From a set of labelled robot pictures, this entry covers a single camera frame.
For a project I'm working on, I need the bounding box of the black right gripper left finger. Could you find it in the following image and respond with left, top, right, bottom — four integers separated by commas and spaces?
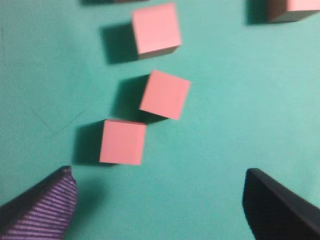
0, 165, 78, 240

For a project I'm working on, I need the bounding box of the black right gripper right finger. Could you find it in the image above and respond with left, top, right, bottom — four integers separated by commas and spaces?
242, 168, 320, 240

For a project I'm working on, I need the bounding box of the red wooden cube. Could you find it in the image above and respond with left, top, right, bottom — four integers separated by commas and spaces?
99, 119, 147, 165

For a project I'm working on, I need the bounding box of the red cube carried aloft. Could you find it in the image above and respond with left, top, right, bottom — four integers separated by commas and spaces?
139, 70, 191, 124

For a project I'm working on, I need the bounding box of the red cube placed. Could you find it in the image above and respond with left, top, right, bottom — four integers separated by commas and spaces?
267, 0, 320, 23

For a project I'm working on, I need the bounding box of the green cloth backdrop and cover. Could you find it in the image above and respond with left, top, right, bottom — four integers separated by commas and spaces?
0, 0, 320, 240

